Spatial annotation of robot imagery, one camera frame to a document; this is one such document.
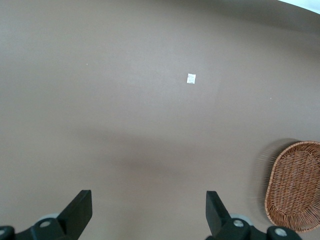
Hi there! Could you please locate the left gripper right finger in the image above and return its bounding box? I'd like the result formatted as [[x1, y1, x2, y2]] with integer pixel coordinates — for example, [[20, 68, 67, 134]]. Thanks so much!
[[206, 190, 302, 240]]

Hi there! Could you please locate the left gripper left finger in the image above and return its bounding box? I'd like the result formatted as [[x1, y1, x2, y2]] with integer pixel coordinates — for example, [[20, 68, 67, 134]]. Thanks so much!
[[0, 189, 93, 240]]

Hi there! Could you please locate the brown wicker basket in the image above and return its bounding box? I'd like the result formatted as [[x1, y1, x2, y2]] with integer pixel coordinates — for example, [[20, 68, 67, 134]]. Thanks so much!
[[264, 140, 320, 233]]

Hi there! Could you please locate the brown table cover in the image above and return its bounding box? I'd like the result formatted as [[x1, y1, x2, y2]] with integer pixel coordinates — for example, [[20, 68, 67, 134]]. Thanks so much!
[[0, 0, 320, 240]]

